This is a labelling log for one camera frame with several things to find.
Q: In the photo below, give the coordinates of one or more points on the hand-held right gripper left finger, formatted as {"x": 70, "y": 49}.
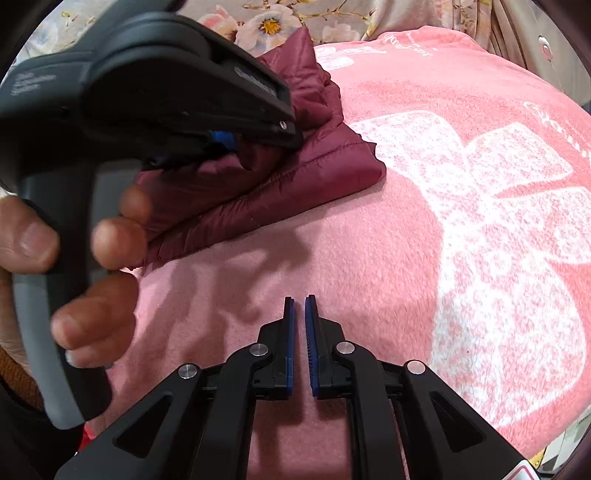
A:
{"x": 290, "y": 350}

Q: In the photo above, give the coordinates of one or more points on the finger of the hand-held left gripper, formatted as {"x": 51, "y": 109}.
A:
{"x": 240, "y": 97}
{"x": 224, "y": 141}

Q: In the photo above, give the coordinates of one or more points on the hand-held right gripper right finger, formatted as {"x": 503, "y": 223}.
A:
{"x": 310, "y": 350}

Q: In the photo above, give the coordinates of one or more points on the maroon puffer jacket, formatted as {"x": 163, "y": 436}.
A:
{"x": 286, "y": 161}

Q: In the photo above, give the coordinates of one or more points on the person's left forearm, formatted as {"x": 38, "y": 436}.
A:
{"x": 18, "y": 378}

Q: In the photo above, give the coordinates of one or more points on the person's left hand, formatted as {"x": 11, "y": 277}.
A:
{"x": 101, "y": 244}

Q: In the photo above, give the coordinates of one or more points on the grey floral sheet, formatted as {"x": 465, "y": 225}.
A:
{"x": 286, "y": 18}

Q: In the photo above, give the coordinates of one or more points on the pink printed blanket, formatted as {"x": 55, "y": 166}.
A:
{"x": 323, "y": 240}

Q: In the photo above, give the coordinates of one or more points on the beige curtain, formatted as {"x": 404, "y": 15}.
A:
{"x": 498, "y": 27}

